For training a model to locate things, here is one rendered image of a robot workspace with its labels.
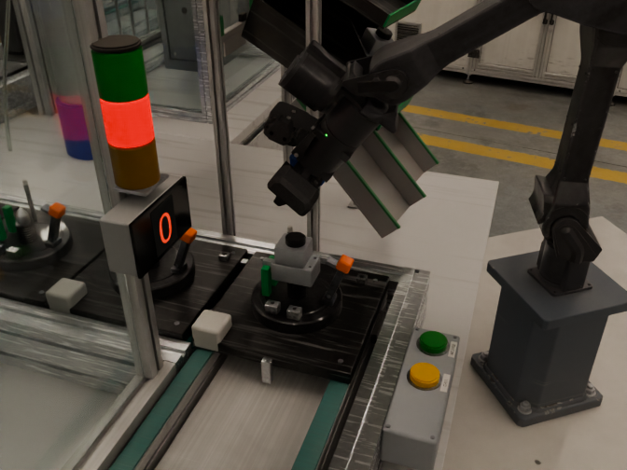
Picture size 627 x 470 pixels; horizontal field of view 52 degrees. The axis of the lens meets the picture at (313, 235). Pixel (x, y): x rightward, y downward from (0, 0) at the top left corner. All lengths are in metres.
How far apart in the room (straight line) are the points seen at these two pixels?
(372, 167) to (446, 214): 0.33
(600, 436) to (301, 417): 0.43
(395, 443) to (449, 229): 0.68
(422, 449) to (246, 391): 0.26
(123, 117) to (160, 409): 0.40
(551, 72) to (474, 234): 3.57
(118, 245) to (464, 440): 0.55
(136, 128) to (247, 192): 0.87
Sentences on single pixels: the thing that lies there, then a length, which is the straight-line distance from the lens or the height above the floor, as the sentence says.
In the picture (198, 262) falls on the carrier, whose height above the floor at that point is 0.97.
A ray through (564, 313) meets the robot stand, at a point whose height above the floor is 1.06.
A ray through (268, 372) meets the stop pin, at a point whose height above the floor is 0.95.
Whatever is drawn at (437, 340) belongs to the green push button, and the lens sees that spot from 0.95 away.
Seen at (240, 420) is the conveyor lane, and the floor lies 0.92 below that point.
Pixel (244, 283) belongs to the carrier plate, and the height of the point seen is 0.97.
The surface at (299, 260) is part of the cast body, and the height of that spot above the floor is 1.07.
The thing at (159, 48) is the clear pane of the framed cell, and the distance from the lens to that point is 1.97.
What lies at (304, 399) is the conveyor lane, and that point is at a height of 0.92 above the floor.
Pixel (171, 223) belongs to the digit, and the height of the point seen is 1.20.
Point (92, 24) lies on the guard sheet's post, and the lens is 0.70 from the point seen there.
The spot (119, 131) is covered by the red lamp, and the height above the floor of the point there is 1.33.
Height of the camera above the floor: 1.59
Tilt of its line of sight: 32 degrees down
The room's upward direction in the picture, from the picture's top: straight up
